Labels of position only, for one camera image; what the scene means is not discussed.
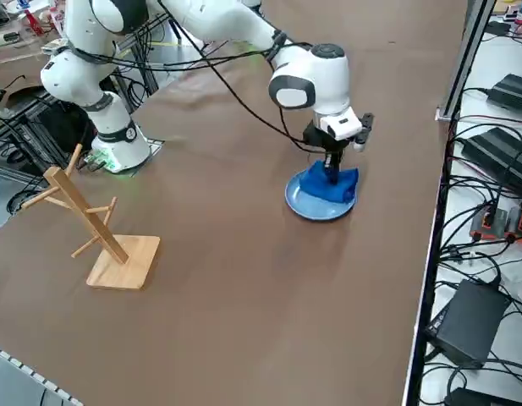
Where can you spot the large black power adapter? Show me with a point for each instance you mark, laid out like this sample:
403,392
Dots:
497,152

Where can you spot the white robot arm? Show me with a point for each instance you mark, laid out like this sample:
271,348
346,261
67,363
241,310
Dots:
328,76

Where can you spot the blue plastic plate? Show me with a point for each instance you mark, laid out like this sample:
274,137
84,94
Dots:
303,207

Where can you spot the black box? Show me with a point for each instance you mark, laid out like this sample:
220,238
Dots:
468,321

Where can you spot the orange black device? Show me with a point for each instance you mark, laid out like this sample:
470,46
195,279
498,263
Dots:
520,222
489,222

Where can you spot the metal camera post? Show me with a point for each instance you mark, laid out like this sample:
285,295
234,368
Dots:
465,55

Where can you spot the red plastic object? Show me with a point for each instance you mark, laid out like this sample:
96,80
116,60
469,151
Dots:
32,21

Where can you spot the blue cloth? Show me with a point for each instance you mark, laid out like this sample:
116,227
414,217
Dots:
320,188

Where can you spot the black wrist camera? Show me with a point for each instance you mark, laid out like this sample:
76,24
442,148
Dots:
367,127

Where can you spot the small black power adapter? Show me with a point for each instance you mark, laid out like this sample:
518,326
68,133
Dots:
512,91

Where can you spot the wooden cup rack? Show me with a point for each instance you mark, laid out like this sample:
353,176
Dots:
125,262

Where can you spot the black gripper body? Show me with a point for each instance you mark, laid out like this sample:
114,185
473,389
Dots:
322,141

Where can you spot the flat black device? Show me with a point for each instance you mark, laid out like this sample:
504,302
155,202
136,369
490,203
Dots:
485,399

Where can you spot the grey metal frame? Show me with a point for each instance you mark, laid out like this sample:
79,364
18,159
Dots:
15,380

